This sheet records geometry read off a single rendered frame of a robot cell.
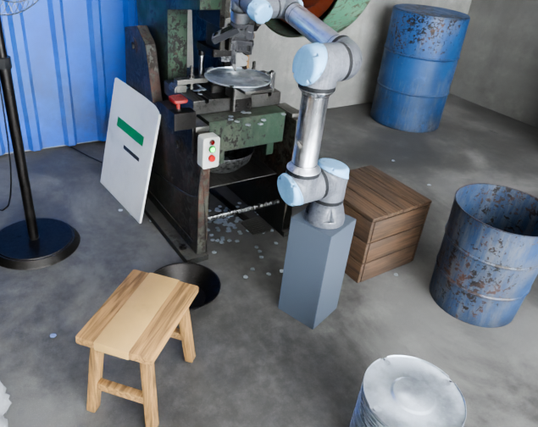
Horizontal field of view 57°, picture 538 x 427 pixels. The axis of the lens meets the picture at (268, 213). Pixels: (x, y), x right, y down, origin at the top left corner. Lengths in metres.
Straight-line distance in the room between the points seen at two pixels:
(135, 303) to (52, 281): 0.73
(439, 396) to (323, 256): 0.61
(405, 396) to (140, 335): 0.77
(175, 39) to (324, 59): 1.05
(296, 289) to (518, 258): 0.86
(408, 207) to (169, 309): 1.19
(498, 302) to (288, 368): 0.91
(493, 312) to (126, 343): 1.48
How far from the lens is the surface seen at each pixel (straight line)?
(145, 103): 2.52
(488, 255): 2.12
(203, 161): 2.03
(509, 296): 2.27
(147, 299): 1.64
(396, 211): 2.25
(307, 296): 1.98
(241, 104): 2.23
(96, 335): 1.55
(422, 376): 1.62
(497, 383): 2.14
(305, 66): 1.52
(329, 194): 1.75
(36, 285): 2.29
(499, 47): 5.25
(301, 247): 1.88
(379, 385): 1.55
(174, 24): 2.39
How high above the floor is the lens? 1.41
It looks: 31 degrees down
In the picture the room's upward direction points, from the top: 7 degrees clockwise
